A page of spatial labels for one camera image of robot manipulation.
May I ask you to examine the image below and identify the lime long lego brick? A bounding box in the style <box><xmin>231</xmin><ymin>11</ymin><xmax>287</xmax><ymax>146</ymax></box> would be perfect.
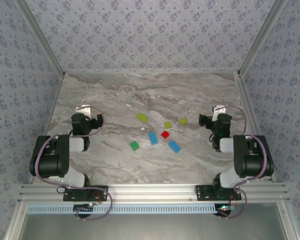
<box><xmin>136</xmin><ymin>112</ymin><xmax>150</xmax><ymax>123</ymax></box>

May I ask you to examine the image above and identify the blue long lego brick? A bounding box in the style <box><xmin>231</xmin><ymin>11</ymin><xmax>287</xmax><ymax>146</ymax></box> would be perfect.
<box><xmin>167</xmin><ymin>140</ymin><xmax>182</xmax><ymax>154</ymax></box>
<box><xmin>148</xmin><ymin>131</ymin><xmax>160</xmax><ymax>146</ymax></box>

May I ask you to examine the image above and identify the small black controller board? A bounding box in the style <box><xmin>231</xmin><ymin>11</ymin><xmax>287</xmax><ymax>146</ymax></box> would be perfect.
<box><xmin>216</xmin><ymin>203</ymin><xmax>237</xmax><ymax>218</ymax></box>
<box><xmin>73</xmin><ymin>203</ymin><xmax>95</xmax><ymax>215</ymax></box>

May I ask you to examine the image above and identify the grey metal panel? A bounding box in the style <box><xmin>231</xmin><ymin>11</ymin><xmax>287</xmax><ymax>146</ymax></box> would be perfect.
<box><xmin>8</xmin><ymin>202</ymin><xmax>298</xmax><ymax>240</ymax></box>

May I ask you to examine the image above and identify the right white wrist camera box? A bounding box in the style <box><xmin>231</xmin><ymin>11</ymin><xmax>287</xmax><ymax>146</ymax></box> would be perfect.
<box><xmin>212</xmin><ymin>104</ymin><xmax>227</xmax><ymax>121</ymax></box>

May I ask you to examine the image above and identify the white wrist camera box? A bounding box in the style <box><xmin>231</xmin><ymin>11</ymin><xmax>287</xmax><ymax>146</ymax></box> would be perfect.
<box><xmin>75</xmin><ymin>104</ymin><xmax>93</xmax><ymax>117</ymax></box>
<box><xmin>212</xmin><ymin>104</ymin><xmax>227</xmax><ymax>121</ymax></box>

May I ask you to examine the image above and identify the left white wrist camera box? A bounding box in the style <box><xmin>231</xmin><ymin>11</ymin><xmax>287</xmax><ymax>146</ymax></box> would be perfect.
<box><xmin>75</xmin><ymin>104</ymin><xmax>93</xmax><ymax>117</ymax></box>

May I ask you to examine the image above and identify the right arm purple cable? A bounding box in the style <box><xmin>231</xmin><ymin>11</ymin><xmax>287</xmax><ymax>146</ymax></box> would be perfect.
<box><xmin>214</xmin><ymin>104</ymin><xmax>269</xmax><ymax>220</ymax></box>

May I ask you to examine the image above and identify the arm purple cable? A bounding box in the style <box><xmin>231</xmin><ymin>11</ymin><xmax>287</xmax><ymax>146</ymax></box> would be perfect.
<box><xmin>33</xmin><ymin>106</ymin><xmax>114</xmax><ymax>221</ymax></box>
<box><xmin>214</xmin><ymin>104</ymin><xmax>269</xmax><ymax>220</ymax></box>

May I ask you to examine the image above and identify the aluminium side rail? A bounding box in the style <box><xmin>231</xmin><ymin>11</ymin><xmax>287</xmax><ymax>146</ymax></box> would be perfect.
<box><xmin>236</xmin><ymin>71</ymin><xmax>277</xmax><ymax>183</ymax></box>
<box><xmin>42</xmin><ymin>72</ymin><xmax>67</xmax><ymax>137</ymax></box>

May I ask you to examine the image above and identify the thin aluminium table rail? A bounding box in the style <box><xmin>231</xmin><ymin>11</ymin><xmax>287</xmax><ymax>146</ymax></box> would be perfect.
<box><xmin>64</xmin><ymin>69</ymin><xmax>240</xmax><ymax>75</ymax></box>

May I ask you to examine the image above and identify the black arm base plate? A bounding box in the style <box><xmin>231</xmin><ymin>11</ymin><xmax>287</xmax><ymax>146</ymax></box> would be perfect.
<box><xmin>62</xmin><ymin>185</ymin><xmax>109</xmax><ymax>202</ymax></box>
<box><xmin>195</xmin><ymin>184</ymin><xmax>242</xmax><ymax>202</ymax></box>

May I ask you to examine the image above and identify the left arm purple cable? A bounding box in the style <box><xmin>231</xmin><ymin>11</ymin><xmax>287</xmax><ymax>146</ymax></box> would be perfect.
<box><xmin>33</xmin><ymin>106</ymin><xmax>114</xmax><ymax>221</ymax></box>

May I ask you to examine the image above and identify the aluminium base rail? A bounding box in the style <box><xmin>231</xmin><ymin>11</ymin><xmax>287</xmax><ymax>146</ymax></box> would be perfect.
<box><xmin>17</xmin><ymin>183</ymin><xmax>291</xmax><ymax>204</ymax></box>

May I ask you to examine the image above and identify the aluminium corner post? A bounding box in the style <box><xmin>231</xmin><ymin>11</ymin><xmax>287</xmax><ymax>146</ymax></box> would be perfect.
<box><xmin>237</xmin><ymin>0</ymin><xmax>290</xmax><ymax>76</ymax></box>
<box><xmin>14</xmin><ymin>0</ymin><xmax>67</xmax><ymax>77</ymax></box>

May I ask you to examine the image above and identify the slotted grey cable duct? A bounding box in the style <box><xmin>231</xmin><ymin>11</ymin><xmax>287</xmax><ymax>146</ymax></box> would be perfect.
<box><xmin>27</xmin><ymin>202</ymin><xmax>217</xmax><ymax>215</ymax></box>

